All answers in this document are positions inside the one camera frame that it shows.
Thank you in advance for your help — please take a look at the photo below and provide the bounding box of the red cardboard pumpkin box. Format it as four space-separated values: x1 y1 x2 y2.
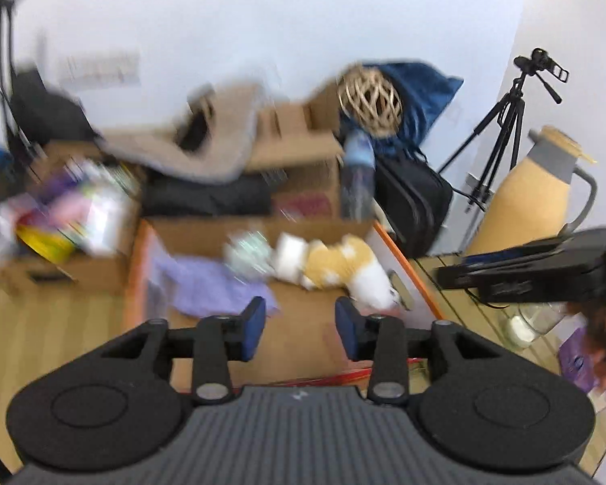
124 218 442 386

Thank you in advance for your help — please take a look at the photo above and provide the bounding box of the blue water bottle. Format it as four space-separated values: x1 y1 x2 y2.
340 130 375 222

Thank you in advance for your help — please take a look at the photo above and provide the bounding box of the large open cardboard box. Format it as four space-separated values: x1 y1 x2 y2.
105 82 346 214

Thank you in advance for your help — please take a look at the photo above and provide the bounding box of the dark blue velvet cloth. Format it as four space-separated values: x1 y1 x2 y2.
339 60 464 158

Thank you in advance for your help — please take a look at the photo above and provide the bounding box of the black video camera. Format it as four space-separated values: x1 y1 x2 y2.
513 48 569 83

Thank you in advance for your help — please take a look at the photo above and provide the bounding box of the black camera tripod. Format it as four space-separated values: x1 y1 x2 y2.
436 73 565 214

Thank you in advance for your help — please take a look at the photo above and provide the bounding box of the clear drinking glass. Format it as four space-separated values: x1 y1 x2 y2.
501 302 569 349

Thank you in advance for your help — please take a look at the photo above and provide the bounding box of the black trolley bag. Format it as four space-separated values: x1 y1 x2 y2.
11 68 99 147

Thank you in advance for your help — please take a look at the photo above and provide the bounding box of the white wall socket strip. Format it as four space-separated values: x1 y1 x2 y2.
58 51 141 88

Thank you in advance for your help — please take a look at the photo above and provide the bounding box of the black suitcase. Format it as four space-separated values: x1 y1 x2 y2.
374 156 453 258

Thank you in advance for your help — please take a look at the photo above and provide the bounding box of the yellow white plush toy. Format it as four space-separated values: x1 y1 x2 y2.
300 234 400 311

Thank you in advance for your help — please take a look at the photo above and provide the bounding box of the yellow thermos jug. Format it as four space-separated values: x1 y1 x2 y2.
464 125 598 256

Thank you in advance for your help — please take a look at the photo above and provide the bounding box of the purple tissue box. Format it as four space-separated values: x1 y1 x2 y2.
557 327 606 413

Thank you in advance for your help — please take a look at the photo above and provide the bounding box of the woven rattan ball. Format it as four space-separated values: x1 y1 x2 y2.
337 66 403 138

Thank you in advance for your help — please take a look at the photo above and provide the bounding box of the small brown cardboard box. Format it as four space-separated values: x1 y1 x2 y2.
0 156 143 292

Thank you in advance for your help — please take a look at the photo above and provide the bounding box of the purple knitted cloth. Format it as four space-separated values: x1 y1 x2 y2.
149 255 279 318

